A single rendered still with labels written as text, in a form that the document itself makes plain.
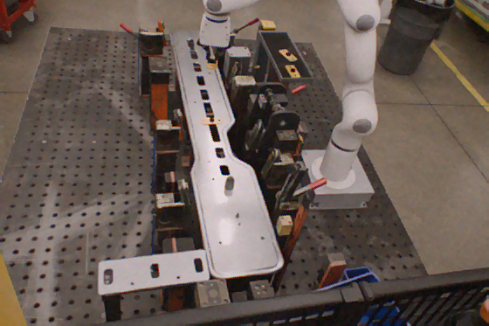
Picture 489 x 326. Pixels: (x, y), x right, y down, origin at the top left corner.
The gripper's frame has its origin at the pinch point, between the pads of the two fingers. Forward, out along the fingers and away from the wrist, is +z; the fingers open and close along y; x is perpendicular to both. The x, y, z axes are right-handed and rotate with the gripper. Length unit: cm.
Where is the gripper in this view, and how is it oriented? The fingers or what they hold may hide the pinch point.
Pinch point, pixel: (212, 56)
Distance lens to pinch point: 160.9
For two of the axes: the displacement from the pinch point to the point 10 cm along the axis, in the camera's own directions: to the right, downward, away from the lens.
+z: -1.5, 7.4, 6.6
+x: 0.4, 6.7, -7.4
